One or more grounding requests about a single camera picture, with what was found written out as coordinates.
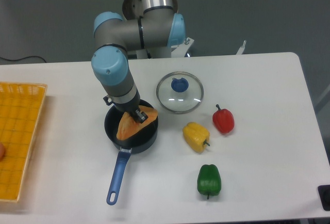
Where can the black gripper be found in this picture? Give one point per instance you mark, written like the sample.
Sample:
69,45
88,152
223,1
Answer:
131,106

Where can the orange triangle bread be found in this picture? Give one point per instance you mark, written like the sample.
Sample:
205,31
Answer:
128,127

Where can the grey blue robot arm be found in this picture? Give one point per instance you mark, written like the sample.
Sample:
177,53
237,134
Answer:
158,26

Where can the glass lid blue knob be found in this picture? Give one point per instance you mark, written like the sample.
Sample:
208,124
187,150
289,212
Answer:
180,92

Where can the yellow bell pepper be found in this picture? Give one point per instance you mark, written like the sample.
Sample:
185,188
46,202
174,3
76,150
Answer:
196,136

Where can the red bell pepper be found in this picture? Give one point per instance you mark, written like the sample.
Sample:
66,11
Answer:
223,120

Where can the green bell pepper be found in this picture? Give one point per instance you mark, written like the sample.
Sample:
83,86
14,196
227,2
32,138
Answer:
209,181

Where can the yellow wicker basket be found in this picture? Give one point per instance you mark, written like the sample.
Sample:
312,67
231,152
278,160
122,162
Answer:
21,107

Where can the black device at table edge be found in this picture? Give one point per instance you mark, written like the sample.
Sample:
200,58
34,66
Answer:
324,194

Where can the dark pan blue handle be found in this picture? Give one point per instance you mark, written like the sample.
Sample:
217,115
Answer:
138,143

